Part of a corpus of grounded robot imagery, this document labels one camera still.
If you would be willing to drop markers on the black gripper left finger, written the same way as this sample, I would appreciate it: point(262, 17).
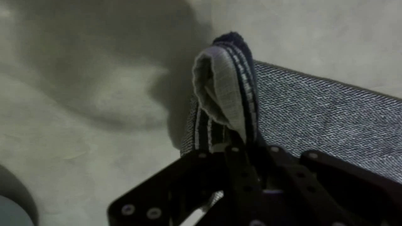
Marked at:
point(196, 184)

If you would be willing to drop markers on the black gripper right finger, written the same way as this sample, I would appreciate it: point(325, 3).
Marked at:
point(334, 189)

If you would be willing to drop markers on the dark blue striped towel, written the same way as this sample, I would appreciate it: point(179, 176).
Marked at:
point(314, 108)

